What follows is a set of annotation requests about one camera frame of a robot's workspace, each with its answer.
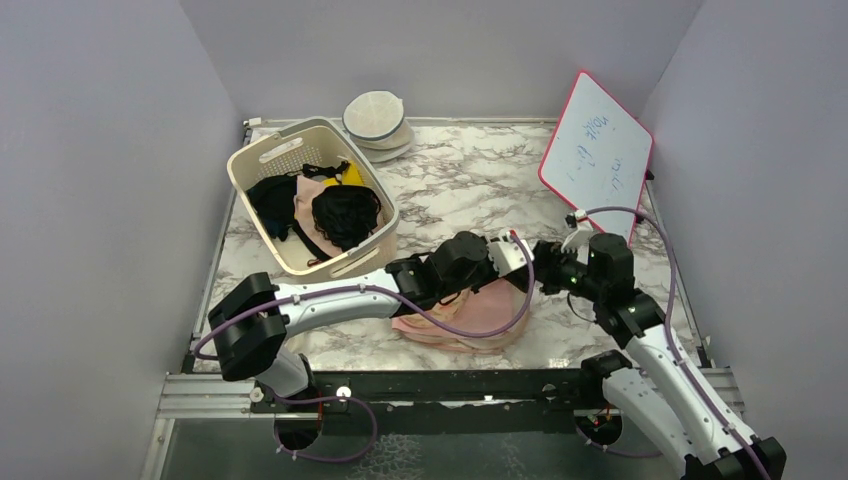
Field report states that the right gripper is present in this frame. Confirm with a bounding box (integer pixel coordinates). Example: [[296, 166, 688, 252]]
[[504, 239, 605, 302]]

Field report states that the peach patterned mesh laundry bag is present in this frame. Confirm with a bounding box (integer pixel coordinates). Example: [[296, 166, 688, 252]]
[[399, 313, 530, 354]]

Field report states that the cream plastic laundry basket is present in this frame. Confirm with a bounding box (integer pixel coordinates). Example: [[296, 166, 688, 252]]
[[227, 117, 399, 284]]

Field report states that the pink bra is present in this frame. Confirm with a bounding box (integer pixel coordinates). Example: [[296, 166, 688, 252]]
[[391, 280, 529, 341]]

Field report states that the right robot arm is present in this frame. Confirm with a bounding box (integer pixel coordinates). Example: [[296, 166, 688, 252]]
[[533, 233, 787, 479]]

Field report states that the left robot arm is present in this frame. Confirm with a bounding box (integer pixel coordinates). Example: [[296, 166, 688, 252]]
[[195, 231, 532, 411]]

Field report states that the pink framed whiteboard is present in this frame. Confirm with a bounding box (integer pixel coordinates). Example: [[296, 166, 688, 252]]
[[538, 71, 654, 212]]

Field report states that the black lace garment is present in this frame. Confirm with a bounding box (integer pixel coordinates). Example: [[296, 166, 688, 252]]
[[311, 185, 382, 251]]

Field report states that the yellow garment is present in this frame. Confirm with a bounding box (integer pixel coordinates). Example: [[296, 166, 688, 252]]
[[322, 162, 365, 186]]

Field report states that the beige pink garment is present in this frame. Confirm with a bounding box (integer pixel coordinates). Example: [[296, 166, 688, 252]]
[[294, 176, 343, 258]]

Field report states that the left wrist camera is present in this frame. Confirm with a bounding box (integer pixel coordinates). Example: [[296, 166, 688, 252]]
[[487, 230, 534, 277]]

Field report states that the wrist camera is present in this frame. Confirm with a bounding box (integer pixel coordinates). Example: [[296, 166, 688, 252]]
[[560, 209, 594, 253], [487, 230, 534, 277]]

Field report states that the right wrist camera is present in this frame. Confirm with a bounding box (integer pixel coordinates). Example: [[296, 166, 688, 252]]
[[560, 209, 594, 253]]

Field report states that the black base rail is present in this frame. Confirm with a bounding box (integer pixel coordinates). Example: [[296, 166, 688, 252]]
[[250, 368, 623, 443]]

